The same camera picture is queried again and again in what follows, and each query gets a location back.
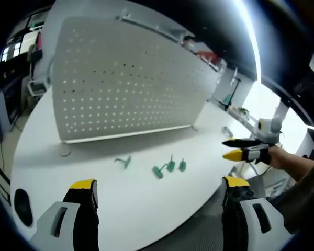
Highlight green hook assembly tall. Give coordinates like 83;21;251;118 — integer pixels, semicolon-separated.
166;154;176;173

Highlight round white pegboard foot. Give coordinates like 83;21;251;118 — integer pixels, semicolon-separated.
58;145;72;157

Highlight black oval table grommet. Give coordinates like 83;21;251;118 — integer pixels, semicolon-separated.
13;188;33;227

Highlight kick scooter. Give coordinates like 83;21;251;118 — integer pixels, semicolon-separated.
211;77;242;112

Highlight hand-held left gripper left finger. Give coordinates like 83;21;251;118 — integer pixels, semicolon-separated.
30;178;99;251

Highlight person's right hand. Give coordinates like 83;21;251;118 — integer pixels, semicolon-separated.
268;145;287;169

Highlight white pegboard mounting plate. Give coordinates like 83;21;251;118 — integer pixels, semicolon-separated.
51;17;222;144

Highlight green hook assembly thin wire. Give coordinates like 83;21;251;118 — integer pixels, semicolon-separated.
114;155;132;170

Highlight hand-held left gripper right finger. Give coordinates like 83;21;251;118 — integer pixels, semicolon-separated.
221;176;295;251

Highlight white chair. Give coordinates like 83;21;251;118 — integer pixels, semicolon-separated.
27;56;55;99

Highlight green hook assembly small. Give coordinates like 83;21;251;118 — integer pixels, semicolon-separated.
178;157;188;173

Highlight person's dark sleeve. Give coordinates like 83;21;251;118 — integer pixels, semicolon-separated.
271;154;314;236

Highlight ceiling light strip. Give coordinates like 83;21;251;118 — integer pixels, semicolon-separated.
239;0;263;82

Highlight green hook assembly large base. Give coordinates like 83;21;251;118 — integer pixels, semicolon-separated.
152;162;171;180

